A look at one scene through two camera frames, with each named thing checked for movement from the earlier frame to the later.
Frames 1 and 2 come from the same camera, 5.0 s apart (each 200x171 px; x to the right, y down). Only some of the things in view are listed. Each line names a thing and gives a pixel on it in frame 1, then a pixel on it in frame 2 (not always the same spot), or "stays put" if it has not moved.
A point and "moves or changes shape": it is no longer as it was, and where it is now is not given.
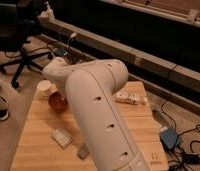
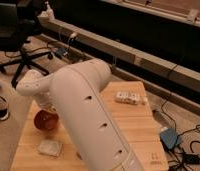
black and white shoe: [0, 107] stays put
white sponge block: [62, 138] to [51, 147]
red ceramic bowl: [57, 101] moves or changes shape
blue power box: [168, 137] stays put
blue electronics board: [62, 52] stays put
